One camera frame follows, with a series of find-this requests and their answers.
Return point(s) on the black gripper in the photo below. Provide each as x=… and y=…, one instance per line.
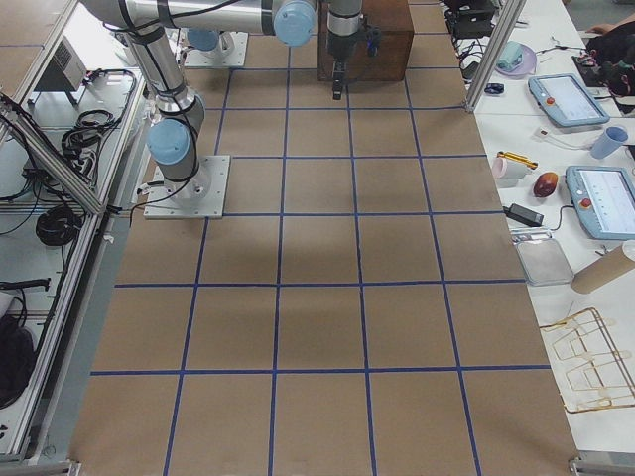
x=340, y=48

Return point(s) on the dark wooden drawer cabinet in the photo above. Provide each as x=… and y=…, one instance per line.
x=382, y=32

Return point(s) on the teal cloth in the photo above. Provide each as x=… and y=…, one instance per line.
x=511, y=56

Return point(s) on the lavender plate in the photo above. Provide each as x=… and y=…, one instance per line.
x=528, y=66

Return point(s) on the pink mug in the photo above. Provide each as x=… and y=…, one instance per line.
x=504, y=168

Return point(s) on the gold metal tool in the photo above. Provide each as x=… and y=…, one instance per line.
x=519, y=159

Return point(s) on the black power adapter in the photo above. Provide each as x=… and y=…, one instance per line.
x=523, y=215

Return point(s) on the upper blue teach pendant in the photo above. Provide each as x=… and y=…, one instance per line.
x=566, y=101

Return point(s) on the blue teach pendant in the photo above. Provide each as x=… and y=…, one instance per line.
x=566, y=101
x=603, y=198

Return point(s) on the red mango fruit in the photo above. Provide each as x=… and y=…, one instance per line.
x=545, y=185

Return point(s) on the grey control box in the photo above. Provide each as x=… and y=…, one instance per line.
x=65, y=72

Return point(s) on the light blue plastic cup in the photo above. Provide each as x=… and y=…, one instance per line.
x=612, y=138

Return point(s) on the lower blue teach pendant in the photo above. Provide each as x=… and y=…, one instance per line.
x=603, y=198

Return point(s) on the cardboard tube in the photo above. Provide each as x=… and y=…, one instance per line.
x=606, y=269

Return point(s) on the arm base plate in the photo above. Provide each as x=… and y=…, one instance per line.
x=203, y=196
x=213, y=50

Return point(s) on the aluminium frame post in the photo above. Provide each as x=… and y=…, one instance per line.
x=508, y=16

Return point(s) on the gold wire rack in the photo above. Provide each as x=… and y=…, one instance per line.
x=592, y=372

